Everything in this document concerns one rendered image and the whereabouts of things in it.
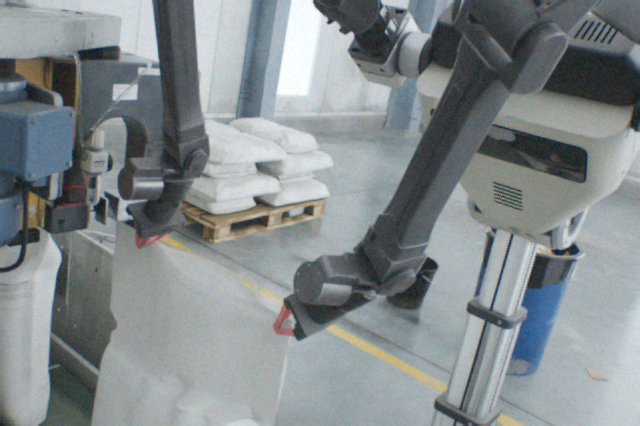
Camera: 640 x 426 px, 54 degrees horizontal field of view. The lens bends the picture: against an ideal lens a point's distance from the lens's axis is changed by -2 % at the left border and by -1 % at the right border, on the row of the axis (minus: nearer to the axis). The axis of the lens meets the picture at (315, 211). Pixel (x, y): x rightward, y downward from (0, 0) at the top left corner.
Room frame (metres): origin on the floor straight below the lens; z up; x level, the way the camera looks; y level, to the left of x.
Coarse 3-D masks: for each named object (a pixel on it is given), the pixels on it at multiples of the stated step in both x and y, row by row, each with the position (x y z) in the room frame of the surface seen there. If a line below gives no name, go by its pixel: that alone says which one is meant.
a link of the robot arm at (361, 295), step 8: (352, 288) 0.79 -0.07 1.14; (360, 288) 0.80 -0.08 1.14; (368, 288) 0.82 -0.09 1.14; (352, 296) 0.81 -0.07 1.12; (360, 296) 0.81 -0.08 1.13; (368, 296) 0.81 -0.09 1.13; (376, 296) 0.82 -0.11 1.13; (344, 304) 0.82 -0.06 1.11; (352, 304) 0.82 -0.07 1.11; (360, 304) 0.82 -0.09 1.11
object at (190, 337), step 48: (144, 288) 1.13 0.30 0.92; (192, 288) 0.98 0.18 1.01; (240, 288) 1.01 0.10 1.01; (144, 336) 1.11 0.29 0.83; (192, 336) 0.97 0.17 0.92; (240, 336) 0.94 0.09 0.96; (288, 336) 0.90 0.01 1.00; (144, 384) 0.99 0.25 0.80; (192, 384) 0.97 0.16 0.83; (240, 384) 0.94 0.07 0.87
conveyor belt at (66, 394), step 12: (48, 372) 1.56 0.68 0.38; (60, 372) 1.57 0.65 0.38; (60, 384) 1.51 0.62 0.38; (72, 384) 1.52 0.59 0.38; (60, 396) 1.46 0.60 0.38; (72, 396) 1.47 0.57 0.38; (84, 396) 1.48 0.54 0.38; (48, 408) 1.40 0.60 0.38; (60, 408) 1.41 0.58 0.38; (72, 408) 1.42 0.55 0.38; (84, 408) 1.43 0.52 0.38; (48, 420) 1.36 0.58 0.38; (60, 420) 1.36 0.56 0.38; (72, 420) 1.37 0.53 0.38; (84, 420) 1.38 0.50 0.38
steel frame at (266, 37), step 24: (264, 0) 7.17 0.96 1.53; (288, 0) 7.05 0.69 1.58; (432, 0) 9.65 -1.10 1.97; (264, 24) 7.14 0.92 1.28; (432, 24) 9.47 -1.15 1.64; (264, 48) 7.11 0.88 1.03; (264, 72) 6.93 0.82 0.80; (240, 96) 7.12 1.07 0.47; (264, 96) 6.93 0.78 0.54; (408, 96) 9.68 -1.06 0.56; (408, 120) 9.62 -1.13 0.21
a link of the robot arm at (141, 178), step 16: (128, 160) 1.03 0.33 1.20; (144, 160) 1.04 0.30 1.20; (160, 160) 1.06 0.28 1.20; (192, 160) 1.04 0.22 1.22; (128, 176) 1.01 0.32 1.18; (144, 176) 1.02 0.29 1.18; (160, 176) 1.04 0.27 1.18; (192, 176) 1.06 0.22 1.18; (128, 192) 1.01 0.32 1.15; (144, 192) 1.02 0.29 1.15; (160, 192) 1.04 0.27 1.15
